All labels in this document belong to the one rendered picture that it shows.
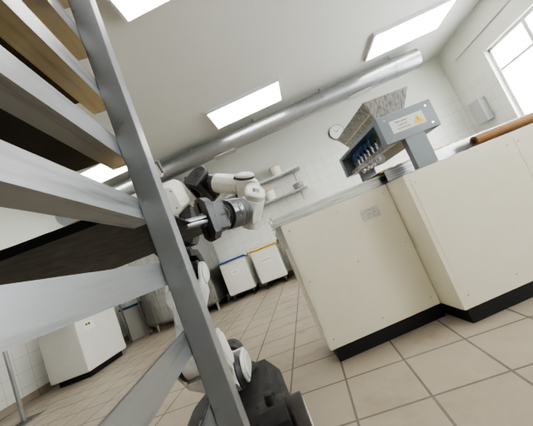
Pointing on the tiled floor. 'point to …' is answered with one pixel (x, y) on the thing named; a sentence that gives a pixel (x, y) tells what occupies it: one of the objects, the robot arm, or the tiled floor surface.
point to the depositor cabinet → (483, 221)
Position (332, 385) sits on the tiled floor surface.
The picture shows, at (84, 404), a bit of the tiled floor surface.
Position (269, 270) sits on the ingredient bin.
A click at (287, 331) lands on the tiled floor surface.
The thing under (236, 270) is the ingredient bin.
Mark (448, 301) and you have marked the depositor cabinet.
